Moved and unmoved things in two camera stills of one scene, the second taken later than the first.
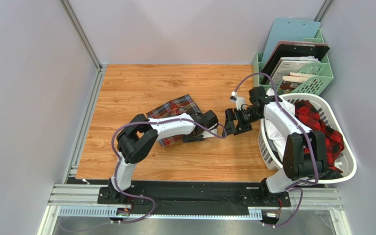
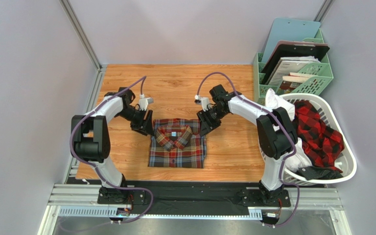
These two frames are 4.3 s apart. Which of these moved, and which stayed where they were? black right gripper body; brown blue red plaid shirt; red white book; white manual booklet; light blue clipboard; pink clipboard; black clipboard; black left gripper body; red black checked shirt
Moved: black right gripper body; black left gripper body; brown blue red plaid shirt
Stayed: light blue clipboard; pink clipboard; black clipboard; red white book; red black checked shirt; white manual booklet
